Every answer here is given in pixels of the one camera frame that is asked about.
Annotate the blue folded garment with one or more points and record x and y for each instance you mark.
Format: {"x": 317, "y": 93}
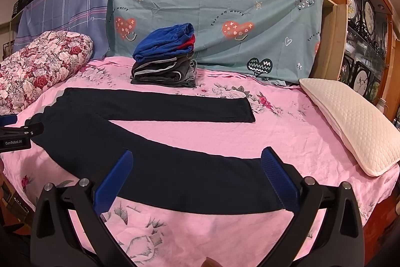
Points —
{"x": 163, "y": 43}

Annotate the black pants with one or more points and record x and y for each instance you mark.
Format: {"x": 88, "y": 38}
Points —
{"x": 81, "y": 134}

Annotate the blue plaid sheet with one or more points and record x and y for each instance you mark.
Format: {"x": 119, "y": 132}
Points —
{"x": 87, "y": 17}

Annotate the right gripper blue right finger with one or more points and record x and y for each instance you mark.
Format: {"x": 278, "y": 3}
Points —
{"x": 282, "y": 178}

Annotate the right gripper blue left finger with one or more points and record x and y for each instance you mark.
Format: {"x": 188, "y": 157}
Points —
{"x": 105, "y": 191}

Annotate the teal heart print sheet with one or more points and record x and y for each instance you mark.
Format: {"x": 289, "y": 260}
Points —
{"x": 269, "y": 39}

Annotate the red floral quilt roll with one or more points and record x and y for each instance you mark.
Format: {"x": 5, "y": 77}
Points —
{"x": 51, "y": 58}

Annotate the wooden display cabinet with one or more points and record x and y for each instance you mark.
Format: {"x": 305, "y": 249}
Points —
{"x": 367, "y": 57}

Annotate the red folded garment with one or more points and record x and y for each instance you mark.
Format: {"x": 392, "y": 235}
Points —
{"x": 187, "y": 45}

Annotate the cream quilted pillow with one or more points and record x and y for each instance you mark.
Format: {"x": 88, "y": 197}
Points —
{"x": 371, "y": 138}

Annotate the dark grey folded pants stack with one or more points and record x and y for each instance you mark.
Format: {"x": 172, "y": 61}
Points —
{"x": 176, "y": 71}

